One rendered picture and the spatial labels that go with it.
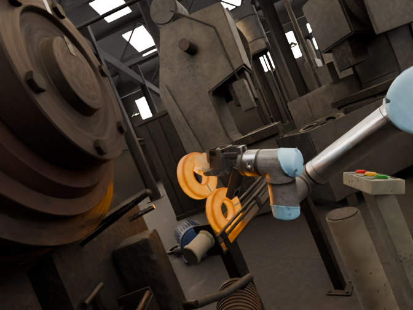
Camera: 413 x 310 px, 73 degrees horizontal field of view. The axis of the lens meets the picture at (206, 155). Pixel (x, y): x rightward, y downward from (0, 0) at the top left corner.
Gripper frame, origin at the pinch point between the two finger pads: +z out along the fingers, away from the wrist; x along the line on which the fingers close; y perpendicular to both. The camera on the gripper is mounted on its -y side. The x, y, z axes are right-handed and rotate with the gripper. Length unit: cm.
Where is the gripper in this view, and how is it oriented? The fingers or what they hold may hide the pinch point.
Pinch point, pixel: (195, 170)
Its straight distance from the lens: 94.1
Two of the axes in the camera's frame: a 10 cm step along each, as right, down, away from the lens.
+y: -1.9, -9.6, -1.9
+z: -7.8, 0.3, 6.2
